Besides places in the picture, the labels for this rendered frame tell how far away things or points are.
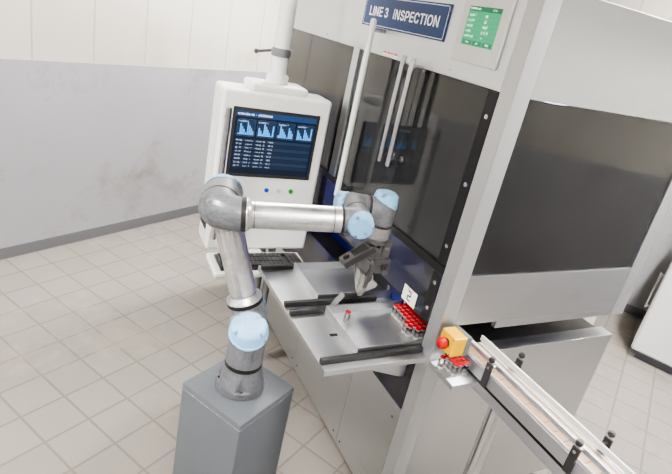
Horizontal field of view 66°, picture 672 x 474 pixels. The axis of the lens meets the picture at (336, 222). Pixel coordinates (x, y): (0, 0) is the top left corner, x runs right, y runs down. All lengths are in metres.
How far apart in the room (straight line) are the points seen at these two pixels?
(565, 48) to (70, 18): 3.02
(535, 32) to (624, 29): 0.35
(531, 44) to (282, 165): 1.26
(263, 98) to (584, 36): 1.26
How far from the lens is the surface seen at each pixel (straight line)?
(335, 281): 2.22
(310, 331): 1.87
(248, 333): 1.58
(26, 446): 2.72
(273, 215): 1.41
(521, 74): 1.60
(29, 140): 3.88
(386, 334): 1.96
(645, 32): 1.95
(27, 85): 3.79
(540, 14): 1.60
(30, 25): 3.76
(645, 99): 2.05
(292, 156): 2.41
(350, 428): 2.48
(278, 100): 2.33
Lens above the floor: 1.91
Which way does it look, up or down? 21 degrees down
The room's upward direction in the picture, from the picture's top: 12 degrees clockwise
